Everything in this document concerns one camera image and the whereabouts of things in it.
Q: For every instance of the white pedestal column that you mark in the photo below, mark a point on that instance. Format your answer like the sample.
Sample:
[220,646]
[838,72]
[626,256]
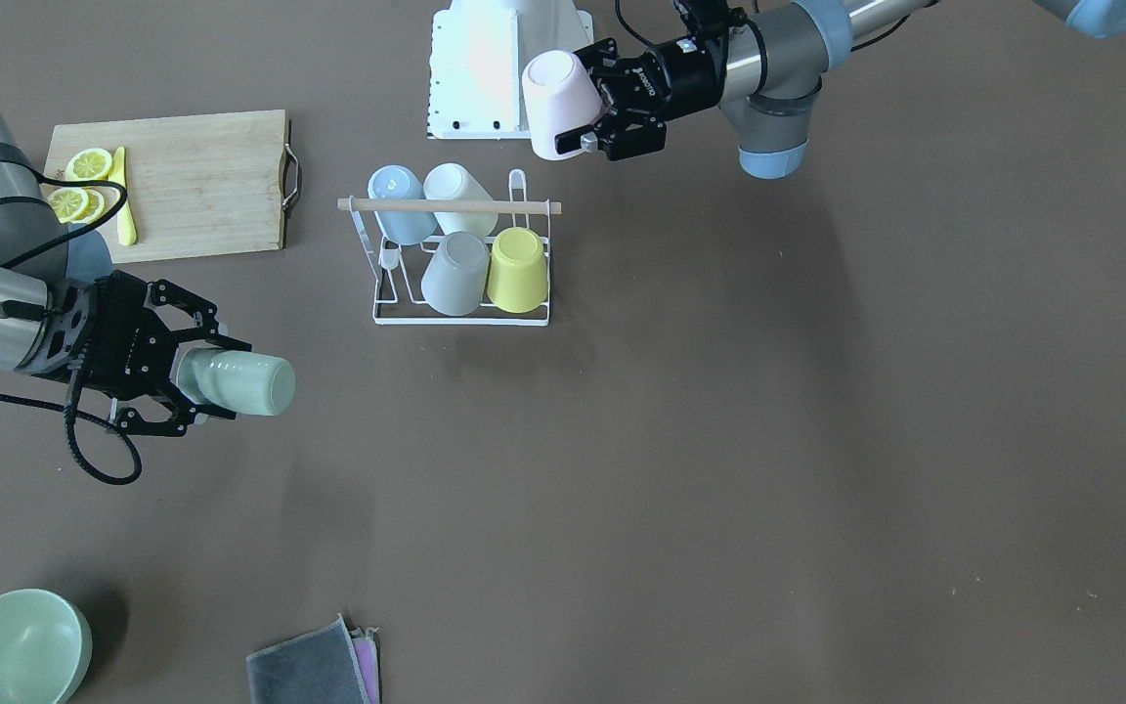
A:
[479,50]

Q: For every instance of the grey cup on rack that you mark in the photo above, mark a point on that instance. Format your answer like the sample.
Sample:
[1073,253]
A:
[454,282]

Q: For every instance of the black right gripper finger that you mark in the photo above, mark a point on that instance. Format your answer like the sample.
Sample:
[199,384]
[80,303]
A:
[177,316]
[181,411]

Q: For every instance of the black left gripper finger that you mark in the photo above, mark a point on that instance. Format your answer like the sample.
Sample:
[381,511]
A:
[616,141]
[599,60]

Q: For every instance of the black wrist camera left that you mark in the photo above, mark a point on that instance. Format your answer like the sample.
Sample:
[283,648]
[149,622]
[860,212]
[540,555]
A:
[707,20]

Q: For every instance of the grey folded cloth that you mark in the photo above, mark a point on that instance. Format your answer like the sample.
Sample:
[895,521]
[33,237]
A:
[319,667]

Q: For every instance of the wooden cutting board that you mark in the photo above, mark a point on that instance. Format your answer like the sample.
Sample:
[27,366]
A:
[198,186]

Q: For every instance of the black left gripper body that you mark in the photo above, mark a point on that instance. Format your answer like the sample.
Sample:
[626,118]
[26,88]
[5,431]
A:
[686,72]

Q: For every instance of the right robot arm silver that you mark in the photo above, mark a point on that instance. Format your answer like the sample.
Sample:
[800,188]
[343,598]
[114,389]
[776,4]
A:
[37,255]

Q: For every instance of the yellow plastic knife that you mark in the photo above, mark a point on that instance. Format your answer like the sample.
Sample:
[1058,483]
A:
[126,227]

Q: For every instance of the white wire cup rack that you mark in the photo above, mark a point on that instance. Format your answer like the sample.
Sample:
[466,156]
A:
[397,230]

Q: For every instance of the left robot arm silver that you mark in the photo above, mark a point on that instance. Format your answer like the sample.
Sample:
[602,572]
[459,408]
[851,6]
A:
[763,70]

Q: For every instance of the green bowl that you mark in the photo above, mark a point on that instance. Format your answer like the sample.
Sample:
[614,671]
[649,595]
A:
[45,647]

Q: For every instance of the green cup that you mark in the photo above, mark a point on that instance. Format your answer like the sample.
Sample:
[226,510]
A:
[239,381]

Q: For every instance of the lemon slice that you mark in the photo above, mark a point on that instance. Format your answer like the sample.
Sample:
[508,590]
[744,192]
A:
[77,205]
[89,164]

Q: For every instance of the pink cup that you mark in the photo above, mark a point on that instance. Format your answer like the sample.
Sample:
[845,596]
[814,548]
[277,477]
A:
[559,96]

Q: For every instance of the yellow cup on rack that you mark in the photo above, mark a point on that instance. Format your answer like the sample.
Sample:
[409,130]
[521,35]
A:
[518,272]

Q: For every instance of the white cup on rack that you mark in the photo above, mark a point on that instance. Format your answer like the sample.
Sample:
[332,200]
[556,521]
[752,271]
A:
[452,182]

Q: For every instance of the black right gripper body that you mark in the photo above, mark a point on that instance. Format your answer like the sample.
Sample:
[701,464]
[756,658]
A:
[116,344]

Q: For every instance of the pink cloth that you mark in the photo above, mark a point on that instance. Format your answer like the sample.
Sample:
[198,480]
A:
[365,643]

